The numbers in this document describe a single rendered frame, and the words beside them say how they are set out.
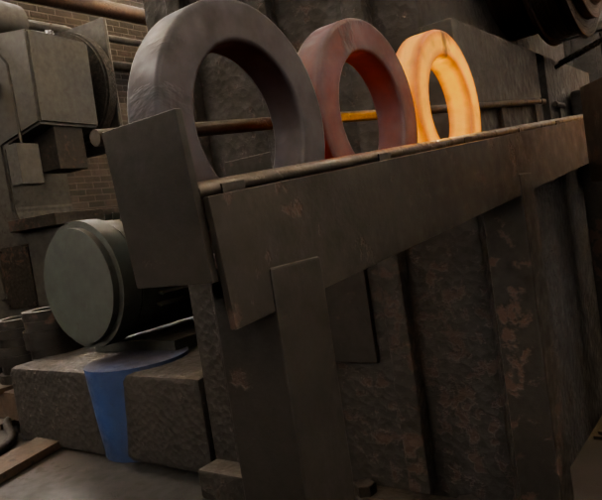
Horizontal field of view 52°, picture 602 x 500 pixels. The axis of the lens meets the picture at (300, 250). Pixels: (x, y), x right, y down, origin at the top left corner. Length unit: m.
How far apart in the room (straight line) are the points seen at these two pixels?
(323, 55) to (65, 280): 1.51
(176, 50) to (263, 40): 0.09
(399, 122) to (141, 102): 0.33
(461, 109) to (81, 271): 1.32
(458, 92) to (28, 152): 4.43
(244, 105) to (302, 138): 0.78
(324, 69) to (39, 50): 4.82
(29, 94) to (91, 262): 3.48
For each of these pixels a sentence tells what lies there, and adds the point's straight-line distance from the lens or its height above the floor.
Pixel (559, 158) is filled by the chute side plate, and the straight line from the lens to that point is 1.13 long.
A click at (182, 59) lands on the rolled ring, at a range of 0.44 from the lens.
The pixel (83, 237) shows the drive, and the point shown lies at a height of 0.63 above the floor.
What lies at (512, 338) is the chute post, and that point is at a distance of 0.95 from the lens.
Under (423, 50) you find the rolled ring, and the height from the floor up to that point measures 0.76.
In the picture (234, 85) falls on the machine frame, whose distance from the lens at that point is 1.31.
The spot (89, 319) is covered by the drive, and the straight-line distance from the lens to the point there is 1.91.
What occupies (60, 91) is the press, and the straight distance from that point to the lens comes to 5.36.
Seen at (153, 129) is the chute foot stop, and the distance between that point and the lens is 0.40.
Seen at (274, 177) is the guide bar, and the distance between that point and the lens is 0.44.
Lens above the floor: 0.60
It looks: 3 degrees down
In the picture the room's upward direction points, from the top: 9 degrees counter-clockwise
